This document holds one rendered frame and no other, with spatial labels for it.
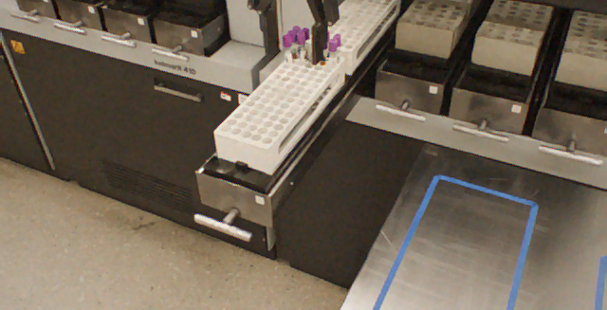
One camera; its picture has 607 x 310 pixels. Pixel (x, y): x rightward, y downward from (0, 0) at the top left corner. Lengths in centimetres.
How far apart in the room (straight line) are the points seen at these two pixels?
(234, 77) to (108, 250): 86
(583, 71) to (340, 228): 69
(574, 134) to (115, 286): 134
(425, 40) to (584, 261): 54
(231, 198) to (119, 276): 102
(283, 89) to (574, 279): 52
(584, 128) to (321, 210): 66
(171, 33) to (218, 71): 14
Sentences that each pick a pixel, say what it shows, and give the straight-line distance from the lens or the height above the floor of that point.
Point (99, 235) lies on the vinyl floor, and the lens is 202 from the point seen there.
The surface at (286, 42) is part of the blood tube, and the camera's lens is 102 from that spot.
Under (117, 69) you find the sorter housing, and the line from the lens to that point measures 157.
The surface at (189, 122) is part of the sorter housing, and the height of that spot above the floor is 52.
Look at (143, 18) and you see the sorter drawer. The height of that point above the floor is 80.
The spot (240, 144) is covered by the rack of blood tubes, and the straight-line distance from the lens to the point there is 87.
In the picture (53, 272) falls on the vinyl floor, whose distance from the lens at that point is 197.
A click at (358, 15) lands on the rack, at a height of 86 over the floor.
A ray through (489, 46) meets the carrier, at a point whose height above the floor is 86.
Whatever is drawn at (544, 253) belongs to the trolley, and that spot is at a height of 82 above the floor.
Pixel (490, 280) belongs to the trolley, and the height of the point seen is 82.
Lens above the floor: 140
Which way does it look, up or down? 38 degrees down
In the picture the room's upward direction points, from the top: 2 degrees counter-clockwise
